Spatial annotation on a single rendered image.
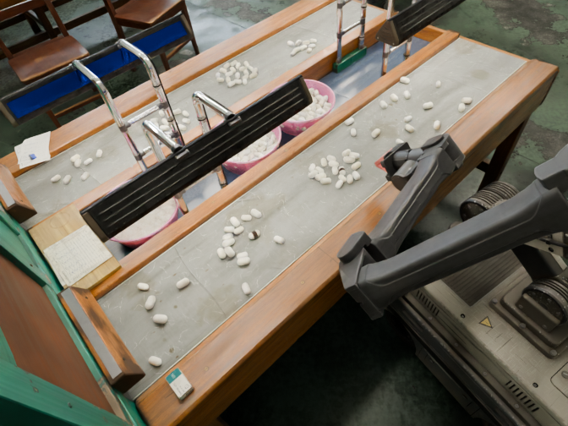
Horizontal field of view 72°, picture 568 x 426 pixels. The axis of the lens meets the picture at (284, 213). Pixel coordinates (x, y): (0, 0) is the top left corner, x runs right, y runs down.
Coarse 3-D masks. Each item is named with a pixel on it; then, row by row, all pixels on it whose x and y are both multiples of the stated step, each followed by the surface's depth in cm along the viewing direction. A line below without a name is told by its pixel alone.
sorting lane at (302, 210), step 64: (448, 64) 161; (512, 64) 157; (384, 128) 140; (448, 128) 137; (256, 192) 127; (320, 192) 125; (192, 256) 114; (256, 256) 112; (128, 320) 103; (192, 320) 102
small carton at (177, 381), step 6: (174, 372) 89; (180, 372) 89; (168, 378) 89; (174, 378) 89; (180, 378) 88; (186, 378) 90; (174, 384) 88; (180, 384) 88; (186, 384) 88; (174, 390) 87; (180, 390) 87; (186, 390) 87; (180, 396) 86
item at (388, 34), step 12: (420, 0) 119; (432, 0) 121; (444, 0) 124; (456, 0) 127; (408, 12) 117; (420, 12) 119; (432, 12) 122; (444, 12) 125; (384, 24) 115; (396, 24) 115; (408, 24) 117; (420, 24) 120; (384, 36) 118; (396, 36) 116; (408, 36) 118
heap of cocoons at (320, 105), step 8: (312, 88) 158; (312, 96) 156; (320, 96) 154; (312, 104) 152; (320, 104) 152; (328, 104) 151; (304, 112) 149; (312, 112) 149; (320, 112) 150; (288, 120) 148; (296, 120) 150; (304, 120) 147; (296, 128) 147; (304, 128) 146
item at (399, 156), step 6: (402, 144) 106; (396, 150) 104; (402, 150) 102; (408, 150) 100; (390, 156) 103; (396, 156) 102; (402, 156) 100; (384, 162) 102; (390, 162) 104; (396, 162) 102; (402, 162) 101; (390, 168) 104; (396, 168) 103; (390, 174) 104; (390, 180) 105
